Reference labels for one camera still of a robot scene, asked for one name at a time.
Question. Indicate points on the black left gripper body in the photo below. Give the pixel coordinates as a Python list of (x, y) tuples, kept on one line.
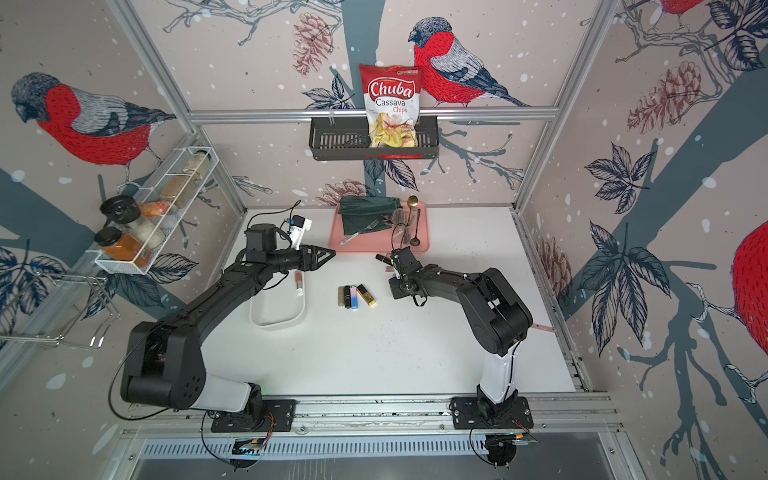
[(302, 263)]

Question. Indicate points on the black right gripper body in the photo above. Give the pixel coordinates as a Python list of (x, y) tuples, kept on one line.
[(397, 287)]

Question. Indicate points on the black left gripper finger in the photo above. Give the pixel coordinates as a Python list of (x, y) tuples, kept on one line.
[(321, 252), (316, 263)]

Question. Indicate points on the clear red lipstick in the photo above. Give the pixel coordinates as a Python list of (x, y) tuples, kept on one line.
[(299, 282)]

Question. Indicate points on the white storage box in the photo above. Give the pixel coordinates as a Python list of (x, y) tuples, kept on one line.
[(279, 308)]

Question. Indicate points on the black gold lip gloss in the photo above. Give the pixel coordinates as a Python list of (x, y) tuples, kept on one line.
[(384, 259)]

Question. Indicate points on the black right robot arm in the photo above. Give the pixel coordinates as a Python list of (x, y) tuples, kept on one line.
[(496, 315)]

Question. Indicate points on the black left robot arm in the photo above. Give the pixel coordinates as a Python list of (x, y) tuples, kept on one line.
[(164, 364)]

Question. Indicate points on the pink blue lipstick tube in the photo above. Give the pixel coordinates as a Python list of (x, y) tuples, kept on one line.
[(354, 303)]

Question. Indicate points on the gold black lipstick tube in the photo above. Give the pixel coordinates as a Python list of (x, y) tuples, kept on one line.
[(368, 298)]

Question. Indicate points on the dark green cloth napkin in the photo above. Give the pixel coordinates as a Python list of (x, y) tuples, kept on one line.
[(367, 214)]

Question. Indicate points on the pink silicone mat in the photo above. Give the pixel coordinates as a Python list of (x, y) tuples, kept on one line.
[(377, 242)]

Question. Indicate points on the clear ribbed glass cup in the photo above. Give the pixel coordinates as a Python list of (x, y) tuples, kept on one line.
[(399, 220)]

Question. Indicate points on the gold long spoon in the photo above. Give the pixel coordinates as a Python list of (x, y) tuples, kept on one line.
[(413, 221)]

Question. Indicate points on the Chuba cassava chips bag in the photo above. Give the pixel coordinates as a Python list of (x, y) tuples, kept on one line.
[(392, 103)]

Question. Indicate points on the orange spice jar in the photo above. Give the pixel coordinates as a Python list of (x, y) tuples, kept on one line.
[(121, 246)]

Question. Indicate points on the black lid spice jar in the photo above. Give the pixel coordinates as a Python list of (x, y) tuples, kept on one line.
[(125, 211)]

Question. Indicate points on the white handled fork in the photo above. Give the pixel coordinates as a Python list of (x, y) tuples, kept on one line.
[(353, 236)]

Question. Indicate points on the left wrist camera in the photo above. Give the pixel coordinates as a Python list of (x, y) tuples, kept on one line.
[(298, 226)]

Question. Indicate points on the black wall basket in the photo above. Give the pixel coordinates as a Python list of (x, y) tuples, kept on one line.
[(347, 139)]

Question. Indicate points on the pink handled fork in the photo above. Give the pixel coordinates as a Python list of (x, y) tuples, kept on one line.
[(544, 328)]

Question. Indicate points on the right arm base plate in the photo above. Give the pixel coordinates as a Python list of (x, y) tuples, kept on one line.
[(479, 413)]

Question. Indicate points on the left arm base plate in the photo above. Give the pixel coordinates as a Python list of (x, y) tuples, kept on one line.
[(270, 416)]

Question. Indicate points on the white wire spice rack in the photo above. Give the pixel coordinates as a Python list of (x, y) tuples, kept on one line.
[(166, 201)]

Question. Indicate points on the metal wire hook rack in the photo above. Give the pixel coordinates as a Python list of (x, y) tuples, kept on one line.
[(68, 310)]

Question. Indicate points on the aluminium front rail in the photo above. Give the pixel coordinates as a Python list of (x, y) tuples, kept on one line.
[(433, 414)]

